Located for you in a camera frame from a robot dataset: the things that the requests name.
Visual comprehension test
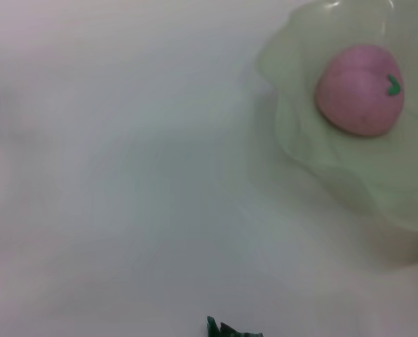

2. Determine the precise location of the green plastic wrapper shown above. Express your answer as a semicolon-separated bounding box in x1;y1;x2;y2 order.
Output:
205;315;266;337

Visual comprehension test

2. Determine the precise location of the translucent green plastic bowl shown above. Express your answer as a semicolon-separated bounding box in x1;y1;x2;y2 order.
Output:
256;0;418;232

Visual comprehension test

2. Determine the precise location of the pink toy peach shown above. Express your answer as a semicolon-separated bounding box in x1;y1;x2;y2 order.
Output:
313;44;405;137

